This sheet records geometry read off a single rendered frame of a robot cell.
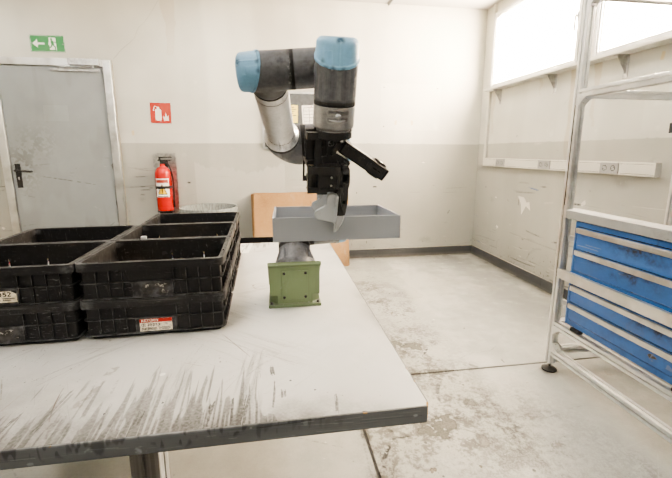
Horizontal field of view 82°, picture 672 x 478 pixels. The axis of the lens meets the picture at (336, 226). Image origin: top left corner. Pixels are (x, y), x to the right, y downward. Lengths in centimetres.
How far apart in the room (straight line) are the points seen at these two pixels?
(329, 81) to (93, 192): 416
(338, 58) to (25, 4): 454
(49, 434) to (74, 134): 395
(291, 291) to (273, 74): 81
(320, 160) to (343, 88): 14
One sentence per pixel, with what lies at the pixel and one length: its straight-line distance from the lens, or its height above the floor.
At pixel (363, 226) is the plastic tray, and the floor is 108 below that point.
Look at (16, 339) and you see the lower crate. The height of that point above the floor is 72.
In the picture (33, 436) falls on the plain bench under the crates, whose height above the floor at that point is 70.
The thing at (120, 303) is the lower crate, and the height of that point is 81.
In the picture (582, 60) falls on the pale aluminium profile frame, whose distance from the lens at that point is 241.
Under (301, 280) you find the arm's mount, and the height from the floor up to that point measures 80.
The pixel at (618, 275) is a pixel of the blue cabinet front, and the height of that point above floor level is 68.
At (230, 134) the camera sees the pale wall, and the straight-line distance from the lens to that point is 438.
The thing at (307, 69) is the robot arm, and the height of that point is 139.
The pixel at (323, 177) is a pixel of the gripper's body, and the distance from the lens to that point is 73.
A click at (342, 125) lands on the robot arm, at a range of 71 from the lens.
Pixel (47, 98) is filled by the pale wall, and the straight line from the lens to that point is 486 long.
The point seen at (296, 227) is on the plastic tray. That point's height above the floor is 108.
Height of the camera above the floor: 123
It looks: 11 degrees down
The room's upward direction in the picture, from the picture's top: straight up
